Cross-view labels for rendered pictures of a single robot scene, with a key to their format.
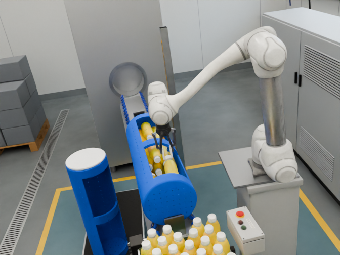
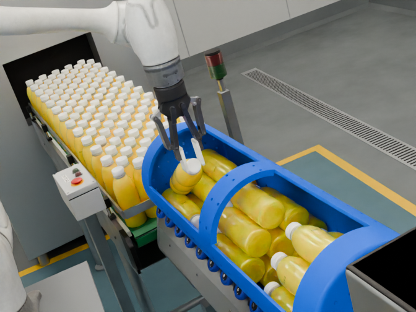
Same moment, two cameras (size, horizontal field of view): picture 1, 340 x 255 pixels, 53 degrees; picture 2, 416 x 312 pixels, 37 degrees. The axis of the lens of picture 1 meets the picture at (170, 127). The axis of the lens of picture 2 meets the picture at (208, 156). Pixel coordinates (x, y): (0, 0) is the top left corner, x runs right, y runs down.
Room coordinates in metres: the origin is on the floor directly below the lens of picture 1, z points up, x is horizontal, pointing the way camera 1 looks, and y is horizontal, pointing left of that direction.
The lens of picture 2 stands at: (3.08, -0.19, 1.90)
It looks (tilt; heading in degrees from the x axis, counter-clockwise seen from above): 25 degrees down; 169
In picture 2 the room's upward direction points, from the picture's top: 17 degrees counter-clockwise
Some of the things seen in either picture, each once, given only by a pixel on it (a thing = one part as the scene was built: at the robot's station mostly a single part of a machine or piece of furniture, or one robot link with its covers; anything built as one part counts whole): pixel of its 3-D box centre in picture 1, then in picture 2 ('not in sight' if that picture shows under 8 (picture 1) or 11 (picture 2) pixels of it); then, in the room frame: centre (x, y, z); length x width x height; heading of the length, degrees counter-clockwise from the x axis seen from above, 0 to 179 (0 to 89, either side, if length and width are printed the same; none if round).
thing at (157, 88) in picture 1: (158, 97); (149, 26); (1.64, 0.04, 1.58); 0.13 x 0.11 x 0.16; 0
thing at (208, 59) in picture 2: not in sight; (213, 58); (0.91, 0.34, 1.23); 0.06 x 0.06 x 0.04
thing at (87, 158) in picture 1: (85, 158); not in sight; (2.09, 0.61, 1.03); 0.28 x 0.28 x 0.01
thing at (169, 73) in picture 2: not in sight; (164, 71); (1.65, 0.04, 1.47); 0.09 x 0.09 x 0.06
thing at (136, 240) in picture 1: (138, 247); not in sight; (1.27, 0.24, 0.95); 0.10 x 0.07 x 0.10; 98
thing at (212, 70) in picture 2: not in sight; (216, 69); (0.91, 0.34, 1.18); 0.06 x 0.06 x 0.05
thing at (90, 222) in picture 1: (99, 208); not in sight; (2.09, 0.61, 0.59); 0.28 x 0.28 x 0.88
